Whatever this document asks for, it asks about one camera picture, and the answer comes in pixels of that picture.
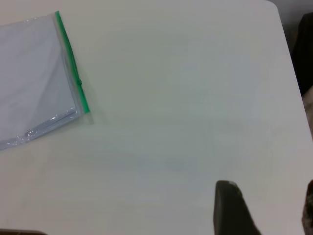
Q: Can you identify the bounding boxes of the clear zip bag green strip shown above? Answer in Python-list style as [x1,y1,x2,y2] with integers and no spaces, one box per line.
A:
[0,10,94,151]

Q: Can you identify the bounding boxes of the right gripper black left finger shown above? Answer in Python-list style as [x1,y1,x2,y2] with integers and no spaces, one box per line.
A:
[212,180,263,235]

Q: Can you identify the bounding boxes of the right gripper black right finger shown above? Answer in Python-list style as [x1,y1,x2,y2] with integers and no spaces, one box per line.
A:
[302,179,313,235]

